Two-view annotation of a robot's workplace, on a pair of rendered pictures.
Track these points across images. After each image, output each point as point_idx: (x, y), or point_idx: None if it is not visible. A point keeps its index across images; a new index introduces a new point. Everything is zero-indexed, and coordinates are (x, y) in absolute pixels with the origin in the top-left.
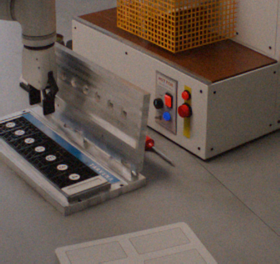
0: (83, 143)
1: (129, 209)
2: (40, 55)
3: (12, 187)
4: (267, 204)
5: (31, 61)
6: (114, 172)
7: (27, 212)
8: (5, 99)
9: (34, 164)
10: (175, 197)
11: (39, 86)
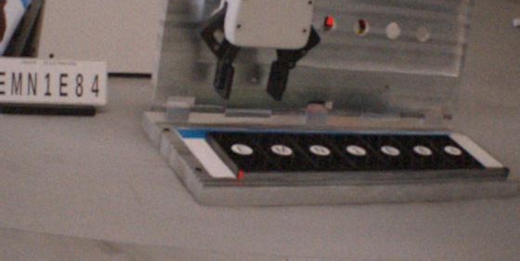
0: (326, 123)
1: (498, 157)
2: None
3: (435, 215)
4: (495, 96)
5: None
6: (429, 129)
7: (507, 217)
8: (49, 139)
9: (411, 166)
10: (472, 127)
11: (302, 41)
